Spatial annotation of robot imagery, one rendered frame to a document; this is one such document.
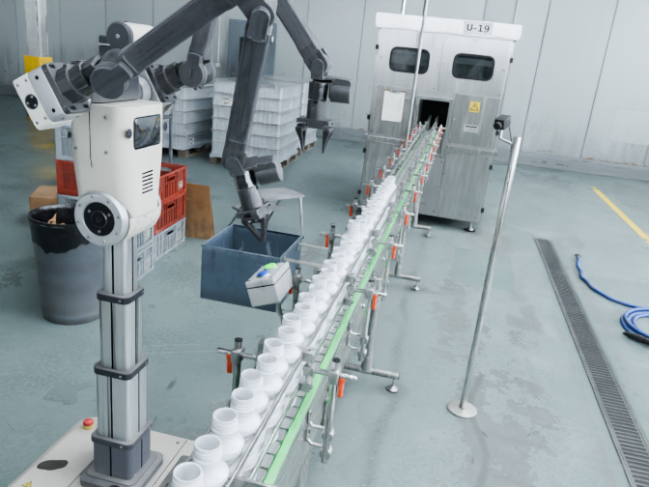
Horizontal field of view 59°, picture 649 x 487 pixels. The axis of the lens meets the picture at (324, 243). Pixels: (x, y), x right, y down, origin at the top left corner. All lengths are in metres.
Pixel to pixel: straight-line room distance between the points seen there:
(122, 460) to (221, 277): 0.71
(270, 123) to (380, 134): 2.32
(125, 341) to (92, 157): 0.57
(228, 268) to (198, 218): 2.97
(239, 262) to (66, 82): 0.99
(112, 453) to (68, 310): 1.74
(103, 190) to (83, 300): 2.06
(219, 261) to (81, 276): 1.54
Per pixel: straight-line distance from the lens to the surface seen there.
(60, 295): 3.68
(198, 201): 5.08
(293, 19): 1.73
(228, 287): 2.24
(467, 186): 6.26
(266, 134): 8.17
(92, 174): 1.67
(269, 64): 12.23
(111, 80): 1.42
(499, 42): 6.15
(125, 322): 1.85
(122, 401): 1.97
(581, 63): 11.82
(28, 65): 11.61
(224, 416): 0.92
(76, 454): 2.33
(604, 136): 11.99
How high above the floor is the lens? 1.68
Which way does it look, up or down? 18 degrees down
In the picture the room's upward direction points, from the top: 6 degrees clockwise
